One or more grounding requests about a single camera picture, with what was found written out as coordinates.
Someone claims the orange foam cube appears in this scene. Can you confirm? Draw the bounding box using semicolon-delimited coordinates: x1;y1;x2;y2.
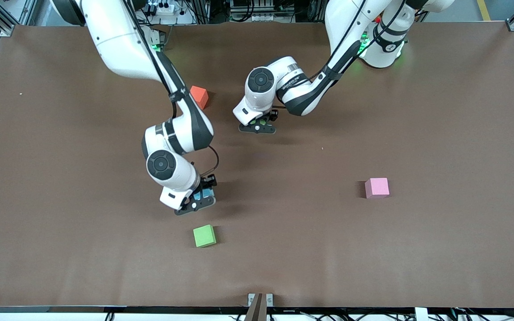
190;86;209;111

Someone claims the grey rack equipment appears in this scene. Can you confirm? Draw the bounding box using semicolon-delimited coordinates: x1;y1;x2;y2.
229;0;281;23

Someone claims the pink foam cube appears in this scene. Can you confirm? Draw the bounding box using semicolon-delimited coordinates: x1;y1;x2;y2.
365;177;390;199

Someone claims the silver metal bracket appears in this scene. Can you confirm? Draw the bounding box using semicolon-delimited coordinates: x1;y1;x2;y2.
247;292;274;308

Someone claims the brown post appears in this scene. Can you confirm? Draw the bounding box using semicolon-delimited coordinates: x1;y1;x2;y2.
244;293;268;321

